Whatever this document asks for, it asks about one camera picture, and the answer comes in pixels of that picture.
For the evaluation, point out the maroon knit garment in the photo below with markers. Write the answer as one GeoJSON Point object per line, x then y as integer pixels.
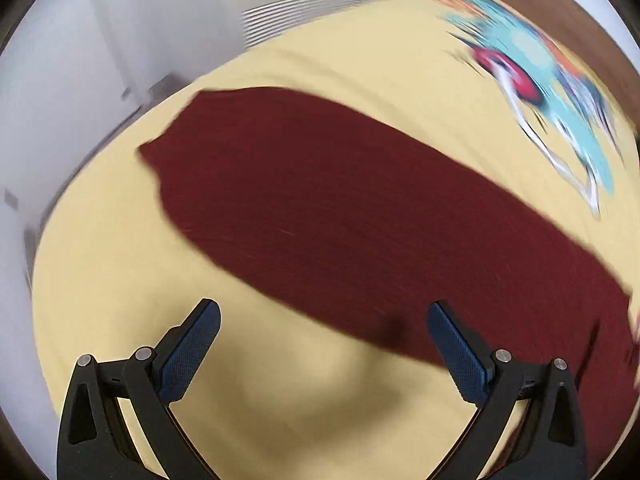
{"type": "Point", "coordinates": [350, 220]}

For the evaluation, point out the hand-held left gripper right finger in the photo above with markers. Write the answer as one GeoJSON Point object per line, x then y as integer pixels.
{"type": "Point", "coordinates": [457, 355]}

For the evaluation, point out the brown wooden board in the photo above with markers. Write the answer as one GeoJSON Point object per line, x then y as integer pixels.
{"type": "Point", "coordinates": [560, 5]}

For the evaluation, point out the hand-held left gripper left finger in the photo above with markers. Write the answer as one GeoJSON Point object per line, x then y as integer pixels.
{"type": "Point", "coordinates": [192, 355]}

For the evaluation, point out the white ribbed radiator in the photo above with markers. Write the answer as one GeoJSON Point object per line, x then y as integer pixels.
{"type": "Point", "coordinates": [295, 15]}

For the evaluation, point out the yellow printed blanket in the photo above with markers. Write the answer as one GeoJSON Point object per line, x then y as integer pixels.
{"type": "Point", "coordinates": [350, 50]}

